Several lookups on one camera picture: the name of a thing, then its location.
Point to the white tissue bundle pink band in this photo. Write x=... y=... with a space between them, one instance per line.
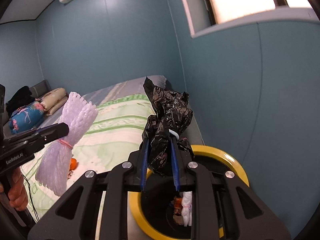
x=186 y=212

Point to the window with grey frame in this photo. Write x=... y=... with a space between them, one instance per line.
x=208 y=16

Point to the person left hand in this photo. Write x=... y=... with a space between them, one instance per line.
x=17 y=195

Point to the beige floral folded blanket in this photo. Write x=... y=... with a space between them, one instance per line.
x=53 y=101

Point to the blue floral folded blanket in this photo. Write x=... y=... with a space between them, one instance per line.
x=26 y=118

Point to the grey striped bed sheet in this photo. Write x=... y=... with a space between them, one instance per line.
x=135 y=86

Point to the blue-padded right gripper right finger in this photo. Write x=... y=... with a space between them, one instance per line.
x=174 y=164

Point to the yellow rimmed trash bin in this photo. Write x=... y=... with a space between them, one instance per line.
x=202 y=150

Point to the pink grey fabric scrap bundle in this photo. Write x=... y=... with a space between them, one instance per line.
x=70 y=173

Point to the lavender foam net bundle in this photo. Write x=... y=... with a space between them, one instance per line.
x=53 y=170

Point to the black plastic bag long bundle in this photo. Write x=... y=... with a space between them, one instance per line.
x=171 y=114

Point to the black clothing pile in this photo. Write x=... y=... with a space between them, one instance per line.
x=21 y=98

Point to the grey bed headboard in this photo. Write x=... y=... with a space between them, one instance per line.
x=40 y=89

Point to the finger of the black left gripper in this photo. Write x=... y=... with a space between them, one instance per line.
x=53 y=132

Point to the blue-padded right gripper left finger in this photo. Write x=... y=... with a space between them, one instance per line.
x=144 y=163

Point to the green floral quilt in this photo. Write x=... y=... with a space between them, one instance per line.
x=115 y=133

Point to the orange peel piece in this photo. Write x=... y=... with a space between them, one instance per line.
x=73 y=164

